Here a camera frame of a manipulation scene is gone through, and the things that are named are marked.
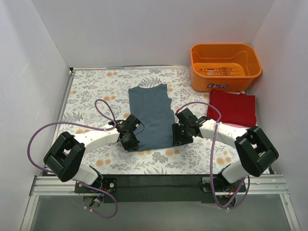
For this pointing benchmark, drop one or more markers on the orange plastic basket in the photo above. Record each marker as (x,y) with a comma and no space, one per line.
(228,67)

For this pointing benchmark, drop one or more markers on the floral patterned table mat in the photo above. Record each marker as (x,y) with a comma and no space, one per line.
(200,157)

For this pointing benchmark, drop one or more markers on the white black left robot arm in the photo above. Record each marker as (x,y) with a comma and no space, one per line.
(64,158)

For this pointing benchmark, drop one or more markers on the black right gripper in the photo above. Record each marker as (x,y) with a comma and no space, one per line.
(180,135)

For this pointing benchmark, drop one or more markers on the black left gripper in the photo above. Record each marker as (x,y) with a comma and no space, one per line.
(131,143)

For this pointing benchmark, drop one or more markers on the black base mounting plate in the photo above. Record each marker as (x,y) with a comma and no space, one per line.
(157,188)

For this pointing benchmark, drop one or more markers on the pink folded t-shirt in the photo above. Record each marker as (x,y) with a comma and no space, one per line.
(235,125)

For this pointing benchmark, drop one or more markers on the aluminium frame rail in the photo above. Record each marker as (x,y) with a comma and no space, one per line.
(269,186)

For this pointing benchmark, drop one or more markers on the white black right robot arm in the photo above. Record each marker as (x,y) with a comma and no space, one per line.
(256,152)

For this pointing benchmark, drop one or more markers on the blue-grey t-shirt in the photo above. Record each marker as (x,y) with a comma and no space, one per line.
(152,107)

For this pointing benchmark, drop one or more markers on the red folded t-shirt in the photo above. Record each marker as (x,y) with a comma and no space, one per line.
(239,109)

